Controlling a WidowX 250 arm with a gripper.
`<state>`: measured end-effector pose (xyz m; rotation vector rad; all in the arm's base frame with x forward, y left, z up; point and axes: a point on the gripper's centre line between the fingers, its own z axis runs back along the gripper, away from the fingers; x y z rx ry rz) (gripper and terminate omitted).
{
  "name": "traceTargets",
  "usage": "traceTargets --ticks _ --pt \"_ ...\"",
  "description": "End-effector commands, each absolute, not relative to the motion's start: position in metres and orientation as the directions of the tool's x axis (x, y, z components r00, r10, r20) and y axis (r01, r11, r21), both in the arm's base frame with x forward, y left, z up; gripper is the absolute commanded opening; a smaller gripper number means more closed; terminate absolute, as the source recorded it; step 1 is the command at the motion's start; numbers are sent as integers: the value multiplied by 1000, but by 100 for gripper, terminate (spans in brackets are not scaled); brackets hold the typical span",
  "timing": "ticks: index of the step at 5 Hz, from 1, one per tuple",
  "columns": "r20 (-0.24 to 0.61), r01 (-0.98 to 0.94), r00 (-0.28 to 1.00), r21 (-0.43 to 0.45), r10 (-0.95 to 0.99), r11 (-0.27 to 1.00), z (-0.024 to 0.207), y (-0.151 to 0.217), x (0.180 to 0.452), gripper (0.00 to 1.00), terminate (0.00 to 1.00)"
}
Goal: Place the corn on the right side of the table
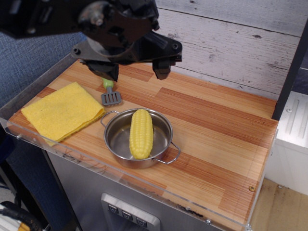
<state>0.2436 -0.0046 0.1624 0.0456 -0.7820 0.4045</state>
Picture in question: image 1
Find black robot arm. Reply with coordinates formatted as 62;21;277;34
0;0;182;81

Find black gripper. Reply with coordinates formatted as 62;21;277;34
71;9;182;82

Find yellow folded cloth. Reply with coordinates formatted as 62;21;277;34
21;82;106;147

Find green handled grey toy spatula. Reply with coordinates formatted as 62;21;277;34
101;78;122;106

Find yellow plastic corn cob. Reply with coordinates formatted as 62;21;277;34
129;109;154;160

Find black braided cable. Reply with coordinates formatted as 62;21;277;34
0;201;46;231

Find clear acrylic table guard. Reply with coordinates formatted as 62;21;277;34
0;110;278;231

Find white cabinet on right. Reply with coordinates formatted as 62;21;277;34
265;91;308;195

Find black right vertical post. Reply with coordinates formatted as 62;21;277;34
271;0;308;121

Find small stainless steel pot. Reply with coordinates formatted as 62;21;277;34
101;108;181;169

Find silver button control panel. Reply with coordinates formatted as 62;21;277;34
101;193;161;231

